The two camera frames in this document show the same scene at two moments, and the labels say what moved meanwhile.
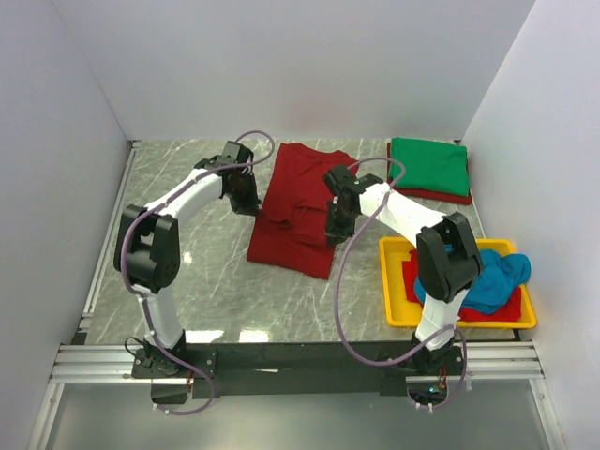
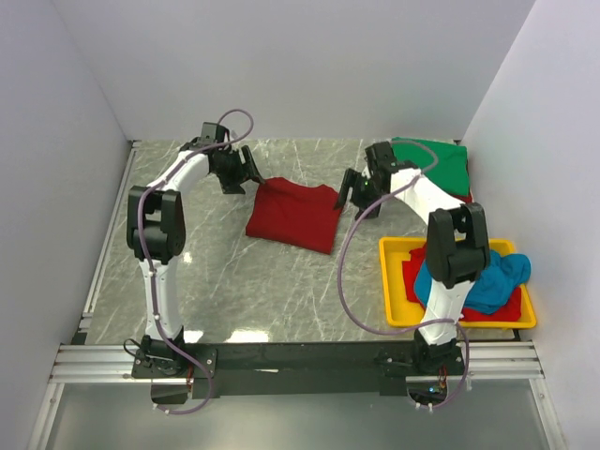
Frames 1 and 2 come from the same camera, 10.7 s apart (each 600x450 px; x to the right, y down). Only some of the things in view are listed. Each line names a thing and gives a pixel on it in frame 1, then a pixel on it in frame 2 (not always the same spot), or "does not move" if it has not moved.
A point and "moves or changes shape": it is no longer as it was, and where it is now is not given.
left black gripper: [250, 206] to [232, 186]
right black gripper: [335, 233] to [362, 205]
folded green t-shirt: [429, 166] does not move
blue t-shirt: [496, 286] does not move
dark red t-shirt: [292, 232] moves or changes shape
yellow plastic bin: [397, 310] does not move
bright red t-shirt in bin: [510, 310] does not move
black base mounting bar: [295, 368] does not move
